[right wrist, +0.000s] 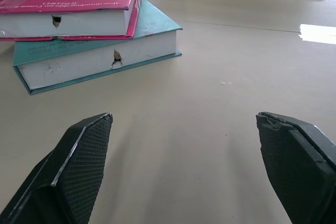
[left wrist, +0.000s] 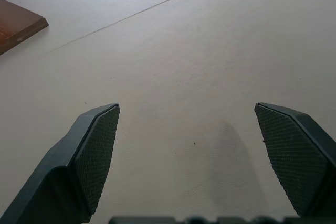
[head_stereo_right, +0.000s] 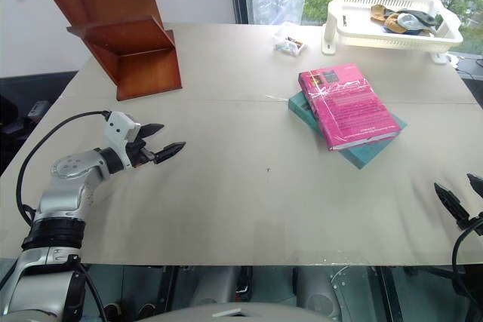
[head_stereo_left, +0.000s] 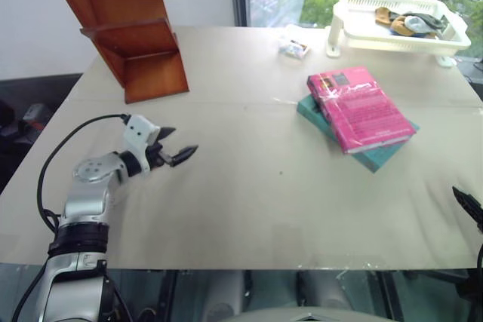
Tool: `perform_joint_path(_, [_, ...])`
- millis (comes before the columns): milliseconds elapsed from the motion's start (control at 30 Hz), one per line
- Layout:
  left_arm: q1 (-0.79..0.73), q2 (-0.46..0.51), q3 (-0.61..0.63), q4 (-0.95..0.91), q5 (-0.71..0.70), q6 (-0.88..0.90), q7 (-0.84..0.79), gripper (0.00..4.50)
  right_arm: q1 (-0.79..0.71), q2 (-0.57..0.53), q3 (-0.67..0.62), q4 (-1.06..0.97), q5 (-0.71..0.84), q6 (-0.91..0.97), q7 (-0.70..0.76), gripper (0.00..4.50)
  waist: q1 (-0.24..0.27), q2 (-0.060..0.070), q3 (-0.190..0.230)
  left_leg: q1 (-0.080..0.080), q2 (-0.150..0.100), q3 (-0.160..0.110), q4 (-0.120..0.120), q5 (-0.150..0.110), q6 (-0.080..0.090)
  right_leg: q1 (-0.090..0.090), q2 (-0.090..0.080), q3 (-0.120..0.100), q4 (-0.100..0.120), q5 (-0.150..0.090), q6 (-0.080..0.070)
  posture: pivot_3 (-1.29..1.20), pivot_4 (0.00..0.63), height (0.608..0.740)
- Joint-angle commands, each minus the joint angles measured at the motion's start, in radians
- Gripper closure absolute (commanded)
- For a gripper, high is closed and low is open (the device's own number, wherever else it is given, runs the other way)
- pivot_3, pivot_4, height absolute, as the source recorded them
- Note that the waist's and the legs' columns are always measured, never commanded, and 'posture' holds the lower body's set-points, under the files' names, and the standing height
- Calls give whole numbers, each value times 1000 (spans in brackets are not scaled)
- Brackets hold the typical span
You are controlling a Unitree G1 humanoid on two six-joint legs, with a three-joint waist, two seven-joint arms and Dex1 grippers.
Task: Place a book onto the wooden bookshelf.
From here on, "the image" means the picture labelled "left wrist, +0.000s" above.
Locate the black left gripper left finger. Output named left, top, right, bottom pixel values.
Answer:
left=0, top=103, right=121, bottom=224

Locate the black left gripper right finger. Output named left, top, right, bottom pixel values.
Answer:
left=254, top=102, right=336, bottom=219

